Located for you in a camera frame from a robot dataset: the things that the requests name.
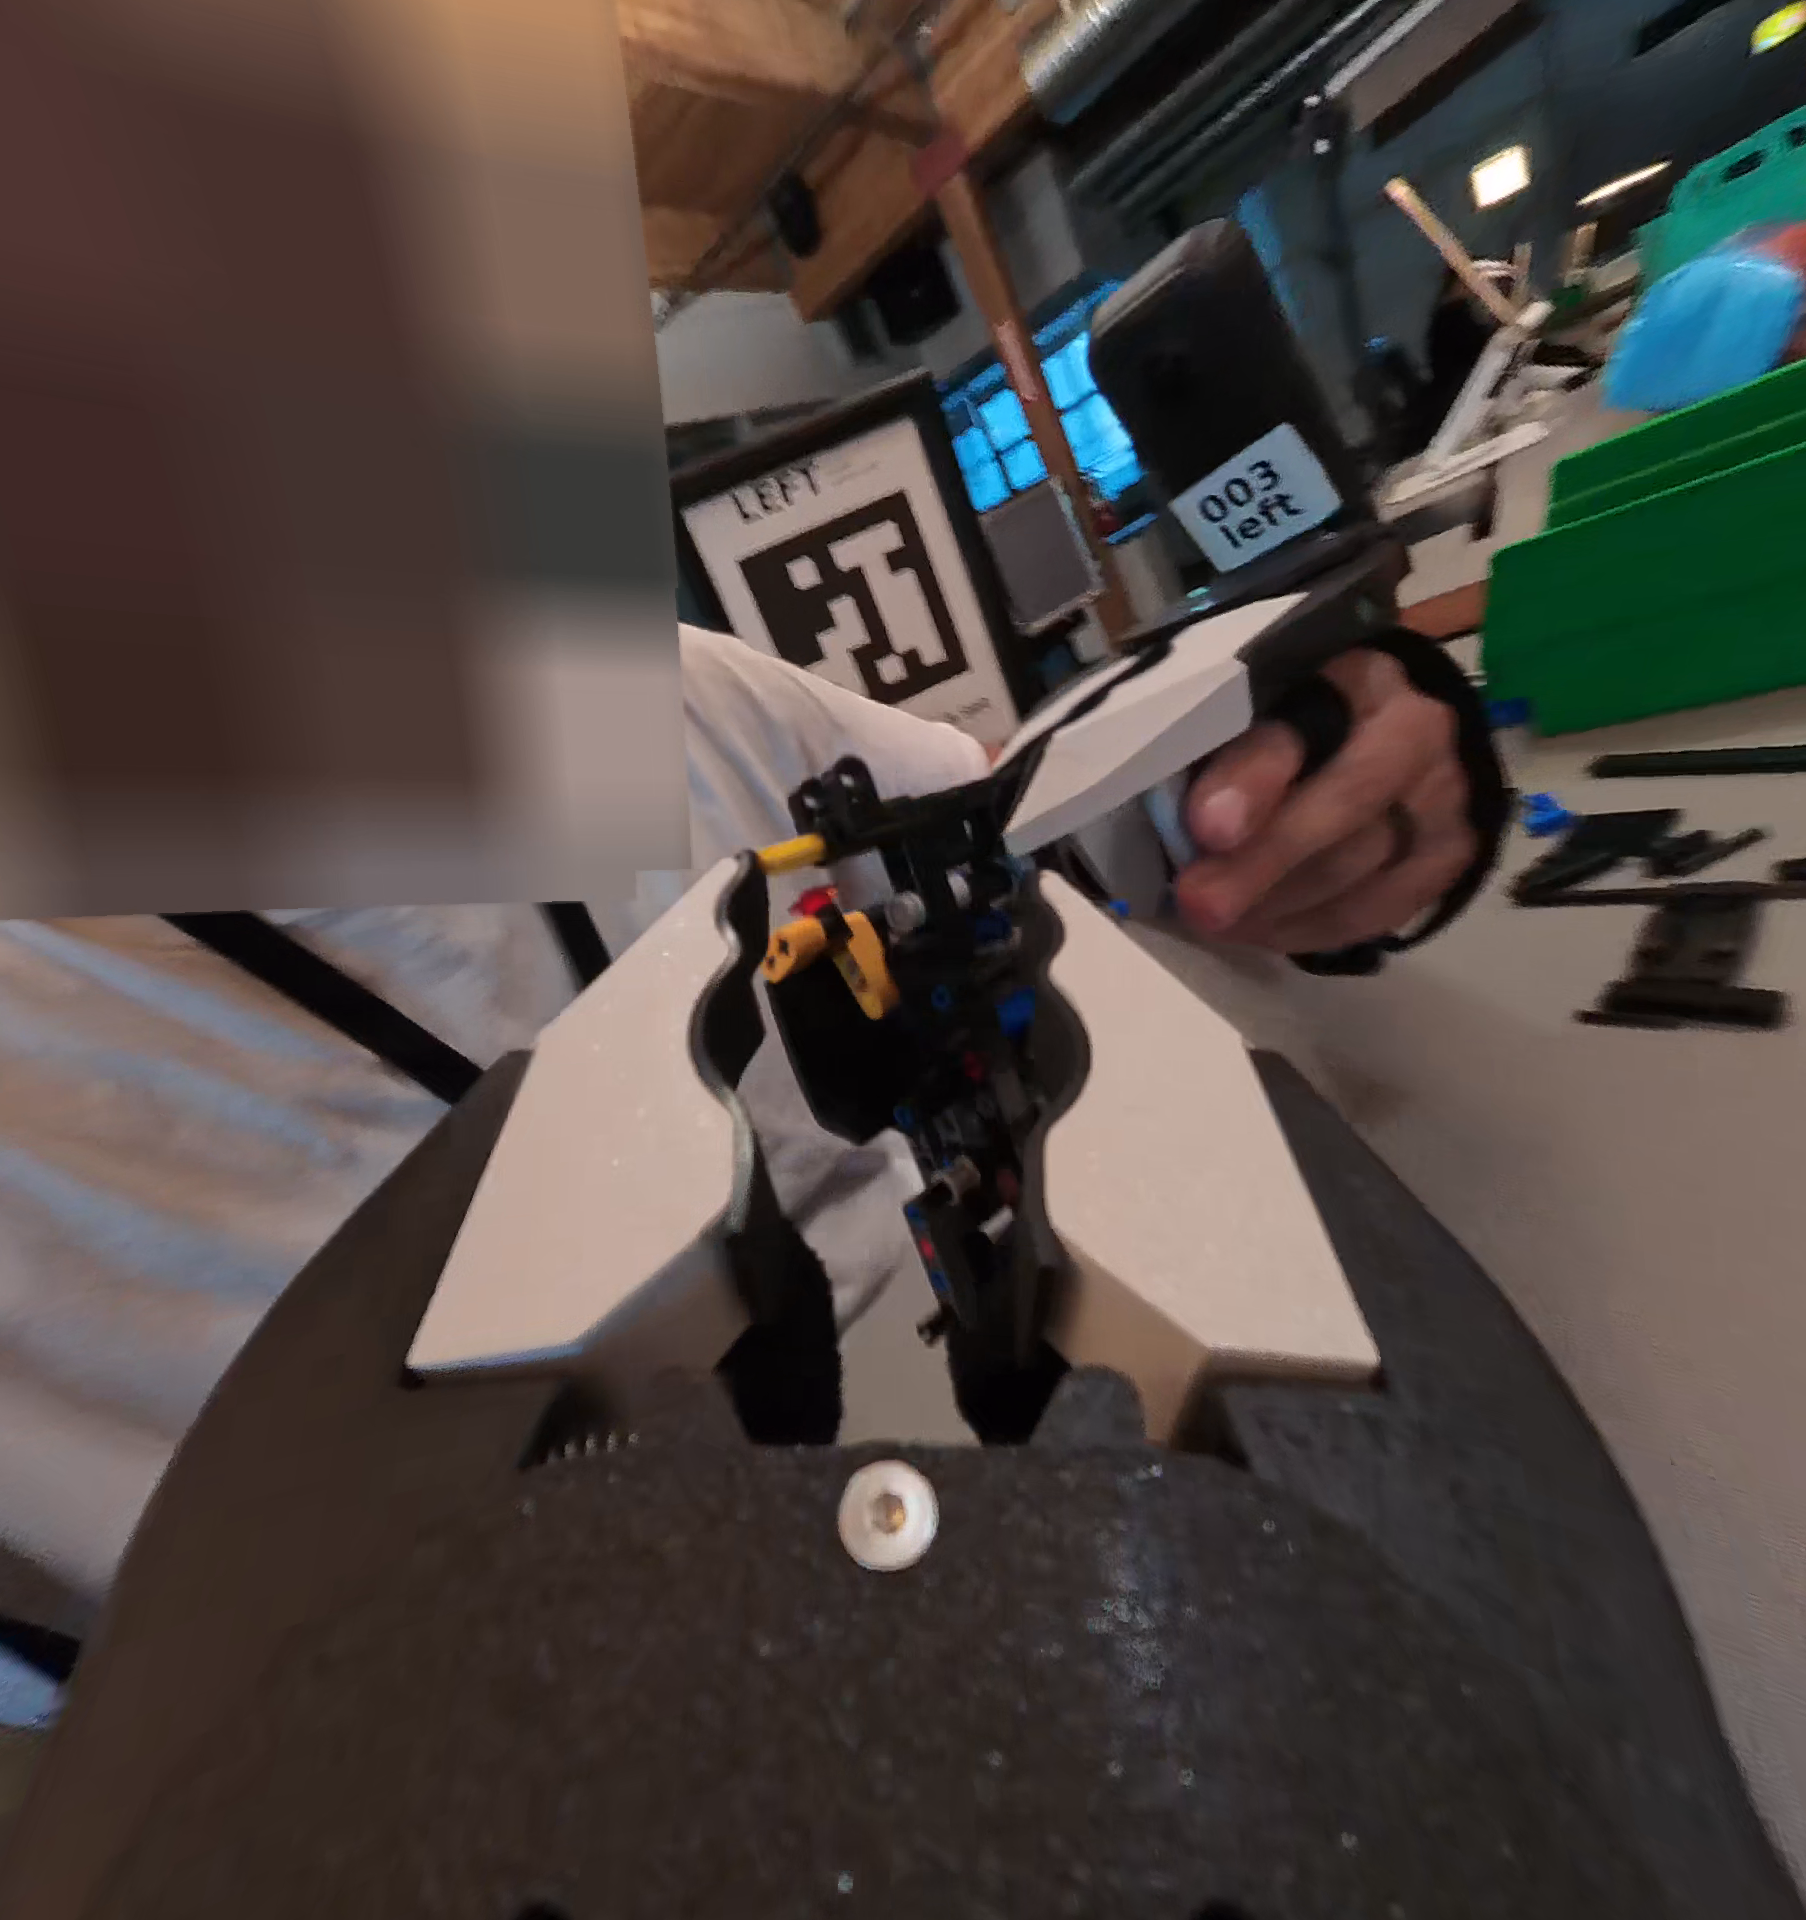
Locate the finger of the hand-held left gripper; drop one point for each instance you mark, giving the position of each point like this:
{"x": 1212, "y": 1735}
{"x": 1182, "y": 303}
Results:
{"x": 1218, "y": 633}
{"x": 1144, "y": 750}

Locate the scattered black lego pieces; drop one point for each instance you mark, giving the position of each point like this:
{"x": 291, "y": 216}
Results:
{"x": 1681, "y": 958}

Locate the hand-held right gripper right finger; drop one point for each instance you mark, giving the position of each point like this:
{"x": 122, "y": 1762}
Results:
{"x": 1203, "y": 1199}

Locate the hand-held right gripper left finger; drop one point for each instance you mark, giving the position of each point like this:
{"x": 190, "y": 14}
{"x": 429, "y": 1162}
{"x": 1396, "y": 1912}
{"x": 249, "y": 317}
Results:
{"x": 602, "y": 1168}

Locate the blue plastic bag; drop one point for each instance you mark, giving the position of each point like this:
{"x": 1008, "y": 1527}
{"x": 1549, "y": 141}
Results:
{"x": 1700, "y": 337}

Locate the black lego vehicle chassis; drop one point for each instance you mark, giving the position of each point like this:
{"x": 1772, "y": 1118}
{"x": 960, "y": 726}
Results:
{"x": 979, "y": 1049}

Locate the printed marker board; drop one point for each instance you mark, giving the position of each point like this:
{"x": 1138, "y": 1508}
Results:
{"x": 842, "y": 585}

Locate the person's left hand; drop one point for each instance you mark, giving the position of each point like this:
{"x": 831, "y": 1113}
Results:
{"x": 1368, "y": 808}

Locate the long black rod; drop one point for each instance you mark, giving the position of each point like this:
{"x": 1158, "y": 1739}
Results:
{"x": 1744, "y": 757}

